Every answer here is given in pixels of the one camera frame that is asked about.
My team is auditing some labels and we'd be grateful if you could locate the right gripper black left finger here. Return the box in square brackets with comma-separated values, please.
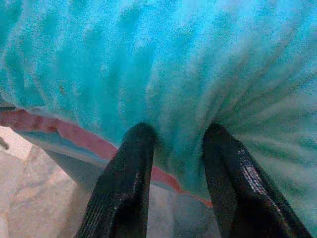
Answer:
[75, 122, 158, 238]

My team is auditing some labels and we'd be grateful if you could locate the teal dotted pillow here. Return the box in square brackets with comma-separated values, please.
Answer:
[0, 0, 317, 238]

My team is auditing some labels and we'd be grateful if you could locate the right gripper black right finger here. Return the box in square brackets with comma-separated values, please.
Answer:
[202, 122, 313, 238]

